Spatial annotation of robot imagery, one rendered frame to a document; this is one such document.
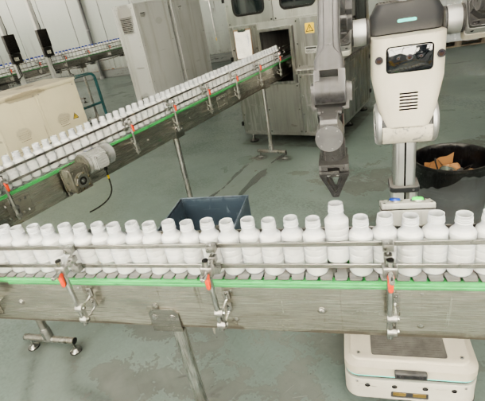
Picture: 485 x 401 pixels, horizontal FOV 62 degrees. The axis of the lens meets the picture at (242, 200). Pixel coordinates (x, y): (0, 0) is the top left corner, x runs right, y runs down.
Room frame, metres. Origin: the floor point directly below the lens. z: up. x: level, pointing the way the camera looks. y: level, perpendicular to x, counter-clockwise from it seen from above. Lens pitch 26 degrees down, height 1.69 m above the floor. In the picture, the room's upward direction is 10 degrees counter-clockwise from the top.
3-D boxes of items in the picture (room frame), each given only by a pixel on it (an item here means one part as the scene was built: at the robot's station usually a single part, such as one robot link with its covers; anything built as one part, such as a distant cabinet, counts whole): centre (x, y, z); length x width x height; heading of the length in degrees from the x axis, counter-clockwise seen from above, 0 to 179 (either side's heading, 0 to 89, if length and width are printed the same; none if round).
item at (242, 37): (4.91, -0.33, 1.22); 0.23 x 0.04 x 0.32; 55
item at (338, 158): (0.87, -0.23, 1.34); 0.10 x 0.07 x 0.07; 163
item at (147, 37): (7.26, 1.06, 0.96); 0.82 x 0.50 x 1.91; 145
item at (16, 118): (4.83, 2.29, 0.59); 1.10 x 0.62 x 1.18; 145
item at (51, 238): (1.12, 0.61, 1.08); 0.06 x 0.06 x 0.17
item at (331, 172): (0.87, -0.23, 1.27); 0.07 x 0.07 x 0.09; 73
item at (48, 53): (6.96, 2.62, 1.55); 0.17 x 0.15 x 0.42; 145
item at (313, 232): (0.88, -0.17, 1.08); 0.06 x 0.06 x 0.17
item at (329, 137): (0.83, -0.22, 1.44); 0.12 x 0.09 x 0.12; 162
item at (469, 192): (2.19, -1.30, 0.32); 0.45 x 0.45 x 0.64
